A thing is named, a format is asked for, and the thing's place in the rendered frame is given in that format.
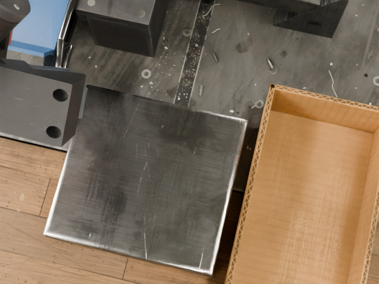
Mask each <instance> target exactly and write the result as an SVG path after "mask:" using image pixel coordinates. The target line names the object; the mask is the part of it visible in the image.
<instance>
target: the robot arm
mask: <svg viewBox="0 0 379 284"><path fill-rule="evenodd" d="M29 13H30V3H29V1H28V0H0V132H4V133H6V134H10V135H15V136H19V137H23V138H26V139H30V140H34V141H39V142H41V143H45V144H50V145H54V146H57V147H62V146H63V145H64V144H65V143H66V142H68V141H69V140H70V139H71V138H72V137H73V136H74V135H75V134H76V128H77V122H78V119H79V118H82V117H83V111H84V107H85V102H86V96H87V90H88V88H87V87H85V80H86V75H85V74H84V73H73V72H72V71H71V70H69V69H67V68H58V67H52V66H41V65H31V64H28V63H27V62H26V61H23V60H13V59H7V58H6V56H7V48H8V46H9V45H10V44H11V38H12V31H13V29H14V28H15V27H16V26H17V25H18V24H19V23H20V22H21V21H22V20H23V19H24V18H25V17H26V16H27V15H28V14H29Z"/></svg>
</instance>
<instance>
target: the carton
mask: <svg viewBox="0 0 379 284"><path fill-rule="evenodd" d="M378 212H379V107H376V106H371V105H367V104H362V103H357V102H354V101H349V100H344V99H339V98H336V97H331V96H326V95H321V94H316V93H313V92H308V91H303V90H298V89H295V88H290V87H285V86H280V85H275V84H272V83H271V84H270V88H269V91H268V94H267V98H266V102H265V105H264V109H263V114H262V119H261V124H260V127H259V131H258V136H257V141H256V144H255V149H254V154H253V159H252V164H251V167H250V171H249V176H248V181H247V185H246V190H245V194H244V199H243V204H242V207H241V212H240V217H239V221H238V225H237V230H236V234H235V239H234V242H233V247H232V252H231V257H230V262H229V265H228V269H227V274H226V279H225V283H224V284H366V283H367V277H368V270H369V264H370V260H371V254H372V247H373V241H374V235H375V231H376V225H377V218H378Z"/></svg>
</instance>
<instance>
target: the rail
mask: <svg viewBox="0 0 379 284"><path fill-rule="evenodd" d="M76 3H77V0H70V1H69V5H68V8H67V11H66V14H65V17H64V21H63V24H62V26H61V30H60V33H59V37H58V39H60V40H64V42H65V43H66V41H65V40H66V38H67V36H68V38H67V43H69V44H70V42H71V39H72V35H73V32H74V29H75V26H76V22H77V19H78V16H77V14H75V16H74V18H73V15H74V12H75V13H76V11H75V7H76ZM72 18H73V23H71V21H72ZM71 24H72V27H71ZM70 27H71V29H70V32H69V35H68V31H69V28H70Z"/></svg>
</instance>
